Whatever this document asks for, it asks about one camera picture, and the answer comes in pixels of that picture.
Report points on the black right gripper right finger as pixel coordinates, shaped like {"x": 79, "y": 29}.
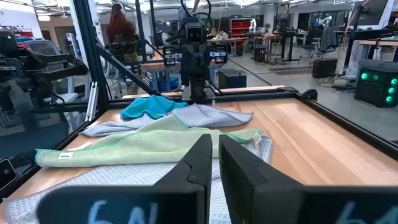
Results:
{"x": 248, "y": 193}

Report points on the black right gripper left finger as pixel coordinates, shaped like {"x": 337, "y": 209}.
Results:
{"x": 186, "y": 189}

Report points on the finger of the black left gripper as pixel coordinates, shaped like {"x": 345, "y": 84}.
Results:
{"x": 172, "y": 56}
{"x": 218, "y": 53}

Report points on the light green microfiber towel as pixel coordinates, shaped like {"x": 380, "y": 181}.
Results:
{"x": 140, "y": 146}

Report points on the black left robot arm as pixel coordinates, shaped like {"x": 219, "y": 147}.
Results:
{"x": 197, "y": 88}

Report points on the black background robot arm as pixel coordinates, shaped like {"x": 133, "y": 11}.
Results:
{"x": 37, "y": 67}

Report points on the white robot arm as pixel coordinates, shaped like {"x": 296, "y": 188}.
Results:
{"x": 252, "y": 25}

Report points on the teal microfiber towel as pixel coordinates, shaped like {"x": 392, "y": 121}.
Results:
{"x": 149, "y": 105}

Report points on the black box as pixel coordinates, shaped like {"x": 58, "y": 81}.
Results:
{"x": 231, "y": 78}

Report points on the red tool cabinet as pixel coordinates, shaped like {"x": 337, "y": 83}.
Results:
{"x": 240, "y": 28}

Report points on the person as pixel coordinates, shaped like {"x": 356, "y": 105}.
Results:
{"x": 119, "y": 26}

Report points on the striped floor mat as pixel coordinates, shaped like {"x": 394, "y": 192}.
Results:
{"x": 290, "y": 71}

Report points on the black office chair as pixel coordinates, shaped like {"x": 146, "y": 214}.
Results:
{"x": 312, "y": 42}

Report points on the black floor case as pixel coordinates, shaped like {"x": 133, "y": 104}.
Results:
{"x": 324, "y": 68}

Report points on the green-lit computer tower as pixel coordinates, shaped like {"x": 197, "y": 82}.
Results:
{"x": 376, "y": 82}

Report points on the black phone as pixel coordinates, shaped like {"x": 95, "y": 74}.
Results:
{"x": 6, "y": 174}

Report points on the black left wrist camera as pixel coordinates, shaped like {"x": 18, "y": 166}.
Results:
{"x": 195, "y": 33}

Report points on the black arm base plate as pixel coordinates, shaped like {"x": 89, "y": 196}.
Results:
{"x": 186, "y": 95}

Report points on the silver aluminium bracket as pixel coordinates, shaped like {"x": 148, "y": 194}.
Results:
{"x": 92, "y": 101}

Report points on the black aluminium table frame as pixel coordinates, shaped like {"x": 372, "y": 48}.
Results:
{"x": 342, "y": 122}

